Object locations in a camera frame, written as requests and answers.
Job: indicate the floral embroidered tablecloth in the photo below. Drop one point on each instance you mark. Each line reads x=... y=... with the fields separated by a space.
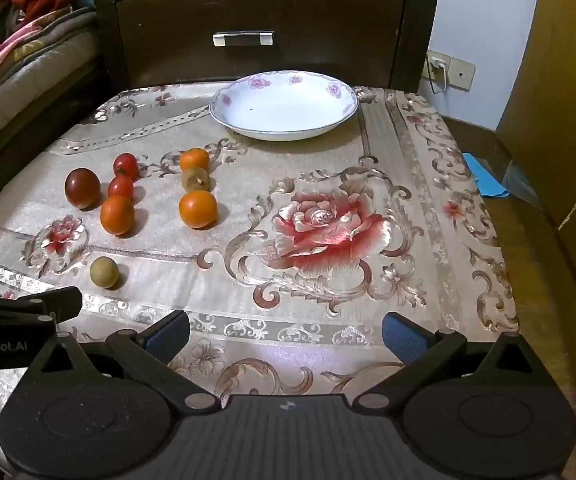
x=318 y=170

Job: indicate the white floral plate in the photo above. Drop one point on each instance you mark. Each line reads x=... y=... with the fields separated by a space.
x=288 y=105

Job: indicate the blue rag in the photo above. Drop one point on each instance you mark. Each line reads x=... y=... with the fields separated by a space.
x=485 y=175

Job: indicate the dark wooden drawer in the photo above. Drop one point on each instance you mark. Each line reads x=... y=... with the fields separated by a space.
x=318 y=25

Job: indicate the brown kiwi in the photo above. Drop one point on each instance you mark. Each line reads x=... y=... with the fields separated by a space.
x=195 y=180

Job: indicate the dark red tomato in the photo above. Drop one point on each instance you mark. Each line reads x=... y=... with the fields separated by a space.
x=82 y=188

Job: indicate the red cherry tomato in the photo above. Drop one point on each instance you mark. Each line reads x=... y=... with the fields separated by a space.
x=126 y=166
x=120 y=187

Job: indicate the wooden wardrobe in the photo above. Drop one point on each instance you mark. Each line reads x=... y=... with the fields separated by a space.
x=558 y=110

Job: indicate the dark wooden bed frame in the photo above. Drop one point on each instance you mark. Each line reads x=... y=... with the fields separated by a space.
x=37 y=125

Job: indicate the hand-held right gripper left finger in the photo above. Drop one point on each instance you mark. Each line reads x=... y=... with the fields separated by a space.
x=170 y=336

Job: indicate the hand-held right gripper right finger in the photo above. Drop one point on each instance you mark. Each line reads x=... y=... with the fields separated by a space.
x=403 y=341

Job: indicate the white charger plug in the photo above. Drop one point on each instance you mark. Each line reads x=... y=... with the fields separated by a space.
x=439 y=64

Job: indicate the tan longan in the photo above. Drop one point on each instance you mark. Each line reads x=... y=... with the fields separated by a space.
x=103 y=272

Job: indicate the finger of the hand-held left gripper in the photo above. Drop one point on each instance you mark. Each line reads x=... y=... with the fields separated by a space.
x=52 y=302

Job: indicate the dark wooden nightstand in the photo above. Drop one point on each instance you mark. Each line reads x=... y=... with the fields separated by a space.
x=102 y=35

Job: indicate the beige wall socket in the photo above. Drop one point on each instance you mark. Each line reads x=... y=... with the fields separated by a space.
x=460 y=75

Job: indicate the small orange tangerine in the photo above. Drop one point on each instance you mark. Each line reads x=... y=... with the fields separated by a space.
x=194 y=160

